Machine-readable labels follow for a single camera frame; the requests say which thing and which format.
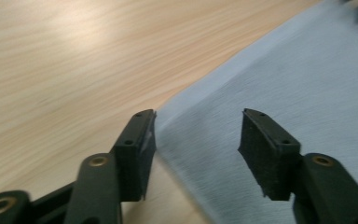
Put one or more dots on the light blue towel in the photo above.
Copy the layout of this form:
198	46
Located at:
276	77

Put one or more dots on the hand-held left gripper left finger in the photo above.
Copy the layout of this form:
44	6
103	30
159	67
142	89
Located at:
133	161

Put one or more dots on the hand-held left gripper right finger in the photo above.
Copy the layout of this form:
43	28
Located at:
270	155

